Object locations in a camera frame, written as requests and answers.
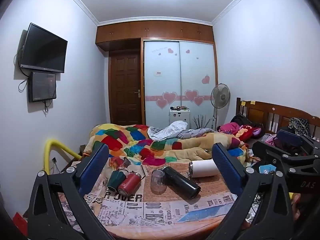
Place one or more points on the colourful patchwork quilt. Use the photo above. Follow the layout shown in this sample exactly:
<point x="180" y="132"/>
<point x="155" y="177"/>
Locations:
<point x="120" y="140"/>

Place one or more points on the standing fan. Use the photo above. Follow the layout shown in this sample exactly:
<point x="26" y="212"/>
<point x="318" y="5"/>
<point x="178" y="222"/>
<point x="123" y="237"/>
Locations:
<point x="220" y="96"/>

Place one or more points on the red box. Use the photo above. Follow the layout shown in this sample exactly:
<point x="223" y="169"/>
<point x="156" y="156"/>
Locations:
<point x="20" y="222"/>

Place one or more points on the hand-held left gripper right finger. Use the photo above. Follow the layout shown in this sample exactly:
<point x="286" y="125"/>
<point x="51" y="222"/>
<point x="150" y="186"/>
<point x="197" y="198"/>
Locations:
<point x="228" y="171"/>

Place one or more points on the small blue box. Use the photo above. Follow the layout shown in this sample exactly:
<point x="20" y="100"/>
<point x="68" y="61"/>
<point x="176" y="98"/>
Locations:
<point x="267" y="170"/>

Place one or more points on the clear glass jar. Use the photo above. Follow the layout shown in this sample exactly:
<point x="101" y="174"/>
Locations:
<point x="157" y="182"/>

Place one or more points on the newspaper print tablecloth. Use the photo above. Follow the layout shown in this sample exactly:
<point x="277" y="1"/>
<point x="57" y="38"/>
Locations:
<point x="150" y="211"/>

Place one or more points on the black polka dot cloth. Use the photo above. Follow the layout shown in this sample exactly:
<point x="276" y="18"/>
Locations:
<point x="298" y="126"/>

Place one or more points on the black bag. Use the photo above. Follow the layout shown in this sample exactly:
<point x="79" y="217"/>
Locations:
<point x="241" y="120"/>

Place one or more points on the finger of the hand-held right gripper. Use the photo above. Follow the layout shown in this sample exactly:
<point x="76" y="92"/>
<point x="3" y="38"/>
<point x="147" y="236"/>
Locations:
<point x="272" y="156"/>
<point x="290" y="138"/>

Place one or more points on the red plush toy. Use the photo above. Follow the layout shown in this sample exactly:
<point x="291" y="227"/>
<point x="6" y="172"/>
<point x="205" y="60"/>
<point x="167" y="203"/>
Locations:
<point x="246" y="130"/>

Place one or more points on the wooden overhead cabinet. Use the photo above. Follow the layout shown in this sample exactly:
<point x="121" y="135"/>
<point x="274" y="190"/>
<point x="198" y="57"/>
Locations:
<point x="155" y="31"/>

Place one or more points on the small black wall screen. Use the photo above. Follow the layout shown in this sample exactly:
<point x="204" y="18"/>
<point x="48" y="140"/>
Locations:
<point x="42" y="86"/>

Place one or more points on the dried branches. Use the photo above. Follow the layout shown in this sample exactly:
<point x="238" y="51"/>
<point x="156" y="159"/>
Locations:
<point x="201" y="122"/>

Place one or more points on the person's right hand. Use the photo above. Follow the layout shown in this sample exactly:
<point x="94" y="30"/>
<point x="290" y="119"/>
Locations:
<point x="296" y="208"/>

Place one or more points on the wall-mounted black television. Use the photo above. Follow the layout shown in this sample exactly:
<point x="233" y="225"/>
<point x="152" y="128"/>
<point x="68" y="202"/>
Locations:
<point x="43" y="48"/>

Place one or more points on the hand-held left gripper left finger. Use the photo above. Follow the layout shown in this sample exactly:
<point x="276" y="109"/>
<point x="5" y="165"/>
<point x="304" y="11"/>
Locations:
<point x="93" y="171"/>

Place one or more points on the small white appliance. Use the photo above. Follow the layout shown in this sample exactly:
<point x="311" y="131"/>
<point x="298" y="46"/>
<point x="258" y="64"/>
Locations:
<point x="179" y="118"/>

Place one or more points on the wardrobe with heart stickers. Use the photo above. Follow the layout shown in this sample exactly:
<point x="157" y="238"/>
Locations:
<point x="180" y="75"/>

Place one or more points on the black thermos cup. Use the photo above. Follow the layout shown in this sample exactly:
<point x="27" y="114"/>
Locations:
<point x="181" y="183"/>

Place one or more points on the brown wooden door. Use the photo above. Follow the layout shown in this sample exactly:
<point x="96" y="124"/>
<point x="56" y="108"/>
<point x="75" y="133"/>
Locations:
<point x="125" y="87"/>

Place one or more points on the green cup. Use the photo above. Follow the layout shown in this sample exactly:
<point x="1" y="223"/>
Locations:
<point x="115" y="181"/>

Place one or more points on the white thermos cup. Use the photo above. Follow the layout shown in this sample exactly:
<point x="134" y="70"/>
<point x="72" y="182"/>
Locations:
<point x="205" y="168"/>

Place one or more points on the red cup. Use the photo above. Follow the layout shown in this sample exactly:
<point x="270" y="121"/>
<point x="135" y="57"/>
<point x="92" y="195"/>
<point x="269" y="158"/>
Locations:
<point x="128" y="185"/>

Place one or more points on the yellow padded pipe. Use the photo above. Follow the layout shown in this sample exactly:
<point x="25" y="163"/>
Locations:
<point x="50" y="146"/>

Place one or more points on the wooden bed headboard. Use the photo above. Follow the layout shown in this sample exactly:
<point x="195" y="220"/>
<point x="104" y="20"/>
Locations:
<point x="260" y="110"/>

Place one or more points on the grey striped cloth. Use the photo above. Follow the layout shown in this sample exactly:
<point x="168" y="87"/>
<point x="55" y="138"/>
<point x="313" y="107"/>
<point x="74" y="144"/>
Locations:
<point x="170" y="130"/>

